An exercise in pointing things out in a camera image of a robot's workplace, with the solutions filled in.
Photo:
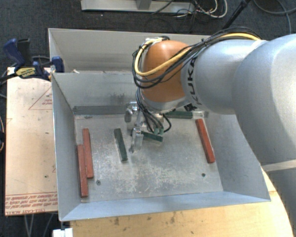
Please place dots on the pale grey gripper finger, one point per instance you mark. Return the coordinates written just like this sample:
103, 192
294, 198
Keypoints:
139, 141
132, 142

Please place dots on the dark green flat block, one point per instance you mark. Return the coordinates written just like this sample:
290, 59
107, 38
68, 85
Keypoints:
180, 115
121, 146
153, 137

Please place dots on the grey metal bin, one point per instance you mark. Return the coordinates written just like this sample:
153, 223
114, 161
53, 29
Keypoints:
162, 176

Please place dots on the red-brown flat block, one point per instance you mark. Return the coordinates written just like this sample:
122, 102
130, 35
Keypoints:
205, 142
87, 154
82, 174

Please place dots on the brown cardboard board, red print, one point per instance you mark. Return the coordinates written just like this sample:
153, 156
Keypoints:
29, 144

